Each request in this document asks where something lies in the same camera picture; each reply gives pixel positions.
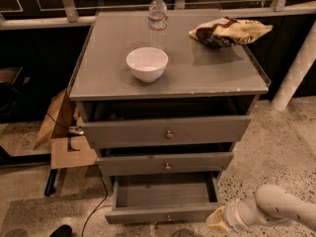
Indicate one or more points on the yellow brown chip bag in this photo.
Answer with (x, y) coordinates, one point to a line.
(226, 31)

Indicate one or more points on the grey drawer cabinet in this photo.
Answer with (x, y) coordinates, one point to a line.
(199, 81)

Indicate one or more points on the grey drawer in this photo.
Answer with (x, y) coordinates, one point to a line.
(164, 164)
(165, 131)
(164, 198)

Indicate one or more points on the black shoe tip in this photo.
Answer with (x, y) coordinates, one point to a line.
(62, 231)

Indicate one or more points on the grey top drawer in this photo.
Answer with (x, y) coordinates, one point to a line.
(165, 131)

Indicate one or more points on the grey middle drawer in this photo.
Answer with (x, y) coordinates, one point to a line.
(164, 164)

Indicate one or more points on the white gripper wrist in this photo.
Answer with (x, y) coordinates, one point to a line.
(232, 213)

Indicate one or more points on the white ceramic bowl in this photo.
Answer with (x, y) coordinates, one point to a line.
(147, 63)

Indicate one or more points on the clear plastic water bottle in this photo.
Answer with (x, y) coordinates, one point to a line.
(157, 23)

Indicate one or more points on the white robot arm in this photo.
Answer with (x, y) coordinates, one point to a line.
(270, 205)

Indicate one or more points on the white diagonal pipe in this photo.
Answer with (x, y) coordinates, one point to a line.
(300, 66)

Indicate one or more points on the white metal railing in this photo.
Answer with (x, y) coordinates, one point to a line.
(23, 14)

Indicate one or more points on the brown cardboard box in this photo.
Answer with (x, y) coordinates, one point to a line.
(67, 150)

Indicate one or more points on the grey bottom drawer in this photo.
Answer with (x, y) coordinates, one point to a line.
(164, 198)

